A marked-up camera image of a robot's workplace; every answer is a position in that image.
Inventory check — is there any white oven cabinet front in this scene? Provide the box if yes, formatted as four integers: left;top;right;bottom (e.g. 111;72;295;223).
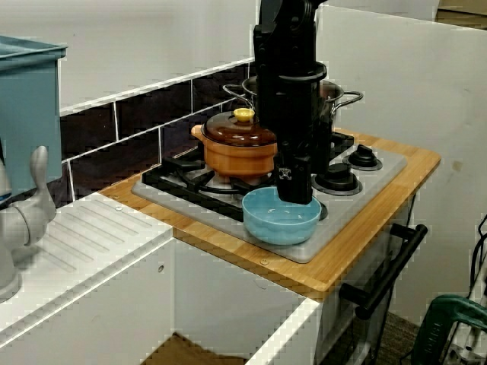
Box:
319;193;419;365

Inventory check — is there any grey toy faucet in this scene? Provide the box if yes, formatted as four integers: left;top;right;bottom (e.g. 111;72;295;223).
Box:
0;145;58;303

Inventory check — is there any stainless steel pot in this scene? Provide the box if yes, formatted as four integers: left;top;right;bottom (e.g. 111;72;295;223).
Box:
222;75;364;146

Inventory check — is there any black burner grate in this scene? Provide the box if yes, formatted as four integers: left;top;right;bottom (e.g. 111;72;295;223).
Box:
329;131;357;160
142;146;282;224

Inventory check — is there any teal blue cabinet box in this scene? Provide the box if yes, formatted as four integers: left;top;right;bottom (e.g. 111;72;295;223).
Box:
0;35;69;195

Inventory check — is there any light blue bowl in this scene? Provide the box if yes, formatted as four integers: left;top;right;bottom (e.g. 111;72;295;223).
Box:
242;186;323;246

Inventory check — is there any orange cooking pot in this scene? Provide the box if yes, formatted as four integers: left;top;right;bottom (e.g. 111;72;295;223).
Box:
190;125;279;179

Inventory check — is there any black oven door handle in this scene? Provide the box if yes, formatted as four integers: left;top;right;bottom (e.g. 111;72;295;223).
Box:
339;223;429;321

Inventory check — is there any wooden kitchen countertop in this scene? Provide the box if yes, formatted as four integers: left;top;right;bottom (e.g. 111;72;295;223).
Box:
99;129;442;303

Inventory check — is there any black cable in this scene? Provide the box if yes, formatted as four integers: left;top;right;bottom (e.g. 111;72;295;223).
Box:
469;214;487;290

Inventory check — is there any white sink unit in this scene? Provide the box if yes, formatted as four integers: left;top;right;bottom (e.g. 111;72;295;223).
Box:
0;192;324;365

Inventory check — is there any black stove knob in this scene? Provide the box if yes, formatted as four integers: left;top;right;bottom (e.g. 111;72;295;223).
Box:
343;144;384;171
311;195;329;222
312;163;363;197

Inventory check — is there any grey stove top plate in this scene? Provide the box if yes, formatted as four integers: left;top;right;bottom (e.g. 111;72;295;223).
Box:
131;131;409;264

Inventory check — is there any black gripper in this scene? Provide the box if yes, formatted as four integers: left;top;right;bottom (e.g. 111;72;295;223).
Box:
257;75;331;205

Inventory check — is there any silver metal frame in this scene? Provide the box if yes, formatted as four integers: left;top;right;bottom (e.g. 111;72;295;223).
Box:
443;319;487;365

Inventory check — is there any dark tile backsplash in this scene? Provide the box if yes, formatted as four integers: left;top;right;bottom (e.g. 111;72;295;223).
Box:
59;55;264;202

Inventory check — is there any white board panel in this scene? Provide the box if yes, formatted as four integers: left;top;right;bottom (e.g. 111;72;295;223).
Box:
315;5;487;324

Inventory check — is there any brown lid with yellow knob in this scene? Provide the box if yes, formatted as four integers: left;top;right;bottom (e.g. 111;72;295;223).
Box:
200;107;278;146

